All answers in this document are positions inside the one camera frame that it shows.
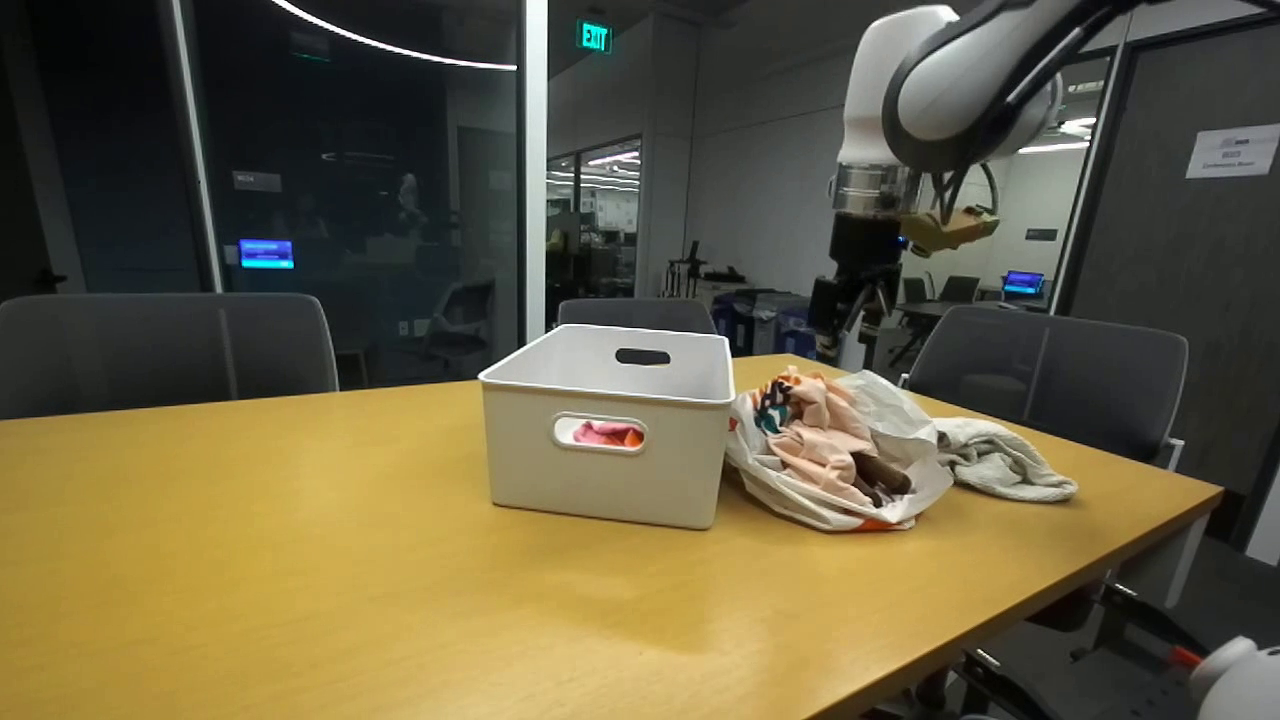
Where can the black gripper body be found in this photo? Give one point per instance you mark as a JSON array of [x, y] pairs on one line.
[[865, 260]]

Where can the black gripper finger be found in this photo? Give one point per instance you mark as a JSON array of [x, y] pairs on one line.
[[832, 309], [888, 340]]

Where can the peach patterned cloth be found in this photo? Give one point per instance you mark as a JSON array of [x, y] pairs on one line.
[[821, 447]]

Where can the brown plush toy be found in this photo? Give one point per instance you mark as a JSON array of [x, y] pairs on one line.
[[882, 474]]

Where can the pink cloth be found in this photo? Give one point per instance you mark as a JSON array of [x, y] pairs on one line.
[[602, 435]]

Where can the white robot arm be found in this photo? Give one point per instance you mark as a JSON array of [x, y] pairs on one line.
[[960, 83]]

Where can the white plastic bag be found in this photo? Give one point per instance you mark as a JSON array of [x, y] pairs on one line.
[[800, 505]]

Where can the white plastic storage box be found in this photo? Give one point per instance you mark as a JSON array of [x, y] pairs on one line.
[[607, 467]]

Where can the dark waste bin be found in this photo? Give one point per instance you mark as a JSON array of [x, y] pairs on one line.
[[753, 323]]

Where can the blue laptop screen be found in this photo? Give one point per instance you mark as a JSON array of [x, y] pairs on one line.
[[1027, 285]]

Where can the grey white crumpled cloth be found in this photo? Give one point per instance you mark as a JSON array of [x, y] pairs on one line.
[[1002, 460]]

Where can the green exit sign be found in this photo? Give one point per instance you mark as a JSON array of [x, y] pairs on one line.
[[592, 37]]

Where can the white bottle with red cap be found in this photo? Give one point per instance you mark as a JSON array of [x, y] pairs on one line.
[[1243, 682]]

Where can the curved ceiling light strip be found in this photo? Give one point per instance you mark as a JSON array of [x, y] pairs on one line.
[[401, 51]]

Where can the wide grey office chair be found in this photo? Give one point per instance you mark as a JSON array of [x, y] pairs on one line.
[[146, 348]]

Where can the tan wrist camera mount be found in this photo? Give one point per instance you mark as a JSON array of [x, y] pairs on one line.
[[948, 228]]

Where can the white window frame post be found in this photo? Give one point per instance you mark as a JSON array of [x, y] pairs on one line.
[[534, 187]]

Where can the white paper wall sign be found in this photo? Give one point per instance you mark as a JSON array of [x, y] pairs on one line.
[[1232, 151]]

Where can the blue lit wall screen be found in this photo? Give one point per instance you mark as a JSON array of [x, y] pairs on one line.
[[264, 252]]

